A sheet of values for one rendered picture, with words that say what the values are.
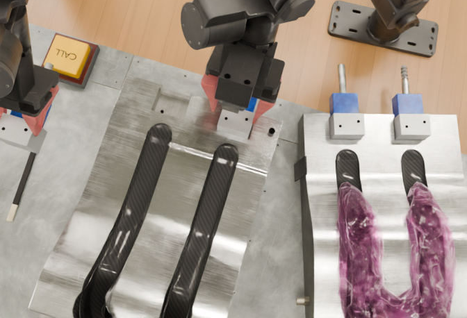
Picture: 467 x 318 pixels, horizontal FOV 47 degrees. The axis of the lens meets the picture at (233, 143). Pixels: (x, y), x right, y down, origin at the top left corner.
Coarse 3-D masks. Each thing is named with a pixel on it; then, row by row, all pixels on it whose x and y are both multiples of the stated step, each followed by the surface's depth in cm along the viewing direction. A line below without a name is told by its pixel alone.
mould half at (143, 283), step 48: (144, 96) 84; (192, 96) 85; (192, 144) 83; (240, 144) 83; (96, 192) 81; (192, 192) 81; (240, 192) 81; (96, 240) 76; (144, 240) 78; (240, 240) 80; (48, 288) 72; (144, 288) 73
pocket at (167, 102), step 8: (160, 88) 85; (160, 96) 87; (168, 96) 87; (176, 96) 86; (184, 96) 86; (160, 104) 87; (168, 104) 87; (176, 104) 87; (184, 104) 87; (168, 112) 86; (176, 112) 87; (184, 112) 87
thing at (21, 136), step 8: (48, 64) 79; (16, 112) 77; (48, 112) 79; (0, 120) 75; (8, 120) 75; (16, 120) 75; (24, 120) 75; (0, 128) 75; (8, 128) 75; (16, 128) 75; (24, 128) 75; (0, 136) 74; (8, 136) 74; (16, 136) 74; (24, 136) 74; (32, 136) 75; (40, 136) 78; (16, 144) 76; (24, 144) 74; (32, 144) 76; (40, 144) 79
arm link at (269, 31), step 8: (264, 16) 65; (248, 24) 66; (256, 24) 66; (264, 24) 66; (272, 24) 66; (248, 32) 67; (256, 32) 67; (264, 32) 67; (272, 32) 68; (248, 40) 68; (256, 40) 68; (264, 40) 68; (272, 40) 69
